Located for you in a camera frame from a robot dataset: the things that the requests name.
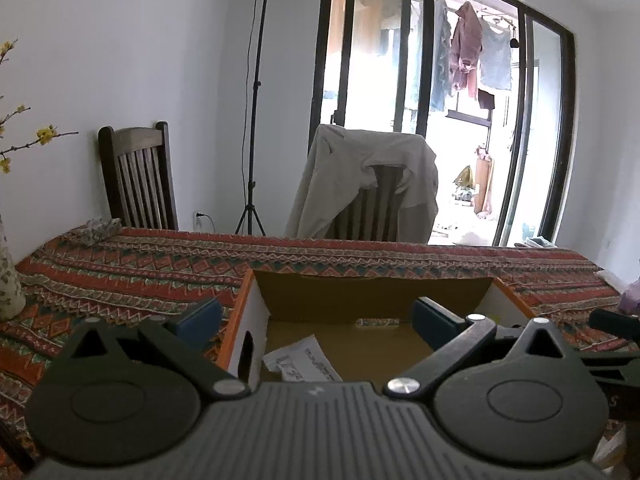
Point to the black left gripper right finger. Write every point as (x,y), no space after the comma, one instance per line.
(506,395)

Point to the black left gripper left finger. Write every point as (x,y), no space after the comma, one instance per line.
(118,395)

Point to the patterned red tablecloth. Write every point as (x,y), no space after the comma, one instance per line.
(281,430)

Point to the floral ceramic vase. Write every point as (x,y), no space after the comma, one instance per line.
(12,297)

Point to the folded floral cloth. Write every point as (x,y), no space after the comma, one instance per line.
(95,231)

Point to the cardboard box orange outside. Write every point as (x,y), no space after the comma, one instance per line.
(362,325)

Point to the white paper receipt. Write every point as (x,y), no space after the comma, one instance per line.
(303,361)

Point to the chair with grey jacket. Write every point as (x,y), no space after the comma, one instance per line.
(373,214)

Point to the dark wooden chair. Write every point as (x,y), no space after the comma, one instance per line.
(136,171)

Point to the yellow flower branches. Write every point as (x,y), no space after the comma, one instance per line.
(42,136)

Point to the grey hanging shirt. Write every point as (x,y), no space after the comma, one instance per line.
(495,59)

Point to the dark red hanging shirt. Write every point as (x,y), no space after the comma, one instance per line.
(465,49)

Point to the tripod lamp stand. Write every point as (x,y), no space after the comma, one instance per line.
(249,220)

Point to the wall power outlet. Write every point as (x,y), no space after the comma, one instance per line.
(197,220)

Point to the black sliding door frame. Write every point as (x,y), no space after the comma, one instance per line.
(383,65)

